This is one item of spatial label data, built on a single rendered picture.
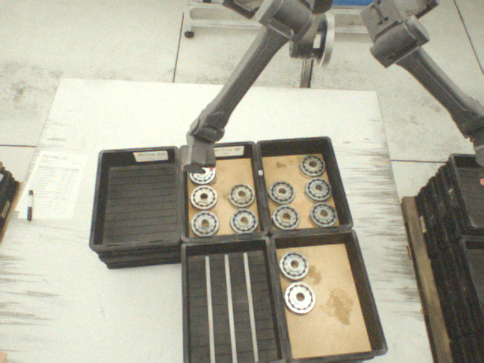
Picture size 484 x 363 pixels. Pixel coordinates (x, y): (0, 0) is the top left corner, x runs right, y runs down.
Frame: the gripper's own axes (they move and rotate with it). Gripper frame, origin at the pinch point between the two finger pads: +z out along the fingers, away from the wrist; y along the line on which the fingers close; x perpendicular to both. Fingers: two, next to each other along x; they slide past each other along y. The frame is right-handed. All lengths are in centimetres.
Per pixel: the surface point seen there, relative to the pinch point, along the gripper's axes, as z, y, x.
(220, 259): 22.5, 4.6, -24.4
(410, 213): 93, 117, 15
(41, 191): 36, -67, 16
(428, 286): 91, 112, -28
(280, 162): 24.0, 32.2, 14.8
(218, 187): 23.5, 6.2, 5.1
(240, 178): 23.7, 15.0, 8.6
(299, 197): 23.4, 37.3, -2.3
